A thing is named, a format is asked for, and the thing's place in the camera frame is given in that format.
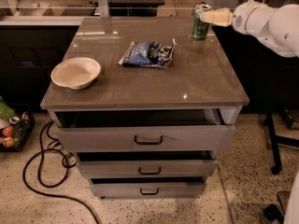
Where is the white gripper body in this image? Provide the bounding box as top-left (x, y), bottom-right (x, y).
top-left (232, 0), bottom-right (269, 35)

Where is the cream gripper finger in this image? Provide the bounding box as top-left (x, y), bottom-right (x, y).
top-left (200, 7), bottom-right (233, 27)

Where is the green soda can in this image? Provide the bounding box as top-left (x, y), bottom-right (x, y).
top-left (192, 2), bottom-right (211, 40)

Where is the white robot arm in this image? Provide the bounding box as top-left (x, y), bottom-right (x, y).
top-left (199, 0), bottom-right (299, 224)

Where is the white paper bowl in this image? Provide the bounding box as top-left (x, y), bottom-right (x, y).
top-left (51, 57), bottom-right (101, 90)

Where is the blue snack bag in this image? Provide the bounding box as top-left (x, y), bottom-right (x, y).
top-left (119, 40), bottom-right (176, 68)

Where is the black stand with caster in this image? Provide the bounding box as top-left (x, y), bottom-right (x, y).
top-left (263, 113), bottom-right (299, 175)

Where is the top grey drawer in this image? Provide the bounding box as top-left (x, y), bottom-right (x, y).
top-left (58, 125), bottom-right (235, 152)

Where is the grey drawer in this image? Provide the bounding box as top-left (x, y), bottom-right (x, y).
top-left (58, 125), bottom-right (235, 152)
top-left (91, 182), bottom-right (206, 198)
top-left (78, 160), bottom-right (217, 178)

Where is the grey drawer cabinet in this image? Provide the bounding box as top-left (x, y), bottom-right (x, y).
top-left (41, 17), bottom-right (249, 187)

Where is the middle grey drawer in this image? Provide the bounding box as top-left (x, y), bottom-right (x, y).
top-left (78, 160), bottom-right (217, 178)

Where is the dark chair corner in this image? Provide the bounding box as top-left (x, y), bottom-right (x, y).
top-left (263, 191), bottom-right (291, 224)

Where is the bottom grey drawer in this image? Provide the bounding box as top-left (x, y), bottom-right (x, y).
top-left (91, 182), bottom-right (206, 198)

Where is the green bag in basket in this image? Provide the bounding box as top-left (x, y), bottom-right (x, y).
top-left (0, 96), bottom-right (15, 119)

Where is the orange fruit in basket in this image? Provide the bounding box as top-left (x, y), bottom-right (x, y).
top-left (2, 126), bottom-right (14, 137)

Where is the black wire fruit basket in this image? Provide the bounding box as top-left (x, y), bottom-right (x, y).
top-left (0, 112), bottom-right (35, 152)

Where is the black floor cable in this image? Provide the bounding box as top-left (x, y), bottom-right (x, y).
top-left (21, 120), bottom-right (100, 224)

